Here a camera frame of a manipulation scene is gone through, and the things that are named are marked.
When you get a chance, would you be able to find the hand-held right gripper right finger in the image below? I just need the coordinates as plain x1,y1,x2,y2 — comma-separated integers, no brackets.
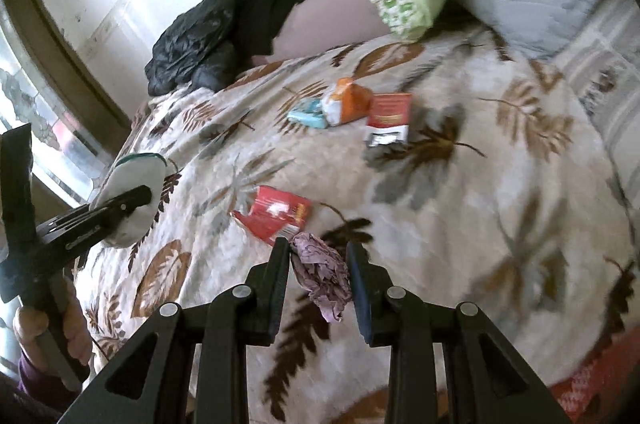
345,241,573,424

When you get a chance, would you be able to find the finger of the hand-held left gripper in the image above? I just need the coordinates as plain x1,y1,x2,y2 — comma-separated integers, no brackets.
47,185,153,255

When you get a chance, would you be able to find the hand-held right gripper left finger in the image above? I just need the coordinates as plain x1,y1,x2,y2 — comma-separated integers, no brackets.
57,236,292,424

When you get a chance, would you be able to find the purple paper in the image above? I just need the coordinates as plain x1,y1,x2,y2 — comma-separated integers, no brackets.
290,231,353,325

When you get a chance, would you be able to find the red snack packet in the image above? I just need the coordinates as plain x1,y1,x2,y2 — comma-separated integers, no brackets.
230,185,313,249

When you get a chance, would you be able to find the light blue packet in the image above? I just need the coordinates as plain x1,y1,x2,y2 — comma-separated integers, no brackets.
286,98,331,129

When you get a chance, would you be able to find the orange snack bag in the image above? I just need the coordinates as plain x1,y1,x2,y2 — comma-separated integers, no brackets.
320,77,375,127

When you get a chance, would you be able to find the red foil-lined packet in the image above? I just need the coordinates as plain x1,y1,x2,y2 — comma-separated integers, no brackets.
362,92,413,149

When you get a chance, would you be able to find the person's left forearm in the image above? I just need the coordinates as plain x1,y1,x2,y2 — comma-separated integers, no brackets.
0,349,91,424

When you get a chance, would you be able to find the person's left hand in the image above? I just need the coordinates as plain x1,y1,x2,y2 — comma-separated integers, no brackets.
12,276,93,367

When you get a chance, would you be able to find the leaf-printed blanket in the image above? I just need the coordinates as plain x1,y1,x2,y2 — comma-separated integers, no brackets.
72,26,636,424

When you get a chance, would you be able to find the black puffer jacket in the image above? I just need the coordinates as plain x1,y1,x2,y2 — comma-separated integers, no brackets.
145,0,241,97

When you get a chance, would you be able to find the red patterned cloth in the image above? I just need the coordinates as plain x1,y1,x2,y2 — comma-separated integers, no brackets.
545,344,626,424

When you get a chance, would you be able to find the black cloth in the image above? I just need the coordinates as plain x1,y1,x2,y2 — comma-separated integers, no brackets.
220,0,336,57

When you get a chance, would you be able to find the mauve mattress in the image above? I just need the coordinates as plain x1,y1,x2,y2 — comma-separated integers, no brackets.
250,0,401,67

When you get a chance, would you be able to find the striped floral pillow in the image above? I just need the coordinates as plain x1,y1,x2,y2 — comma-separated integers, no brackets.
550,0,640,215

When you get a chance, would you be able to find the brown window frame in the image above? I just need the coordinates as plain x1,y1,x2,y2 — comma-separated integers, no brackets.
0,0,133,145

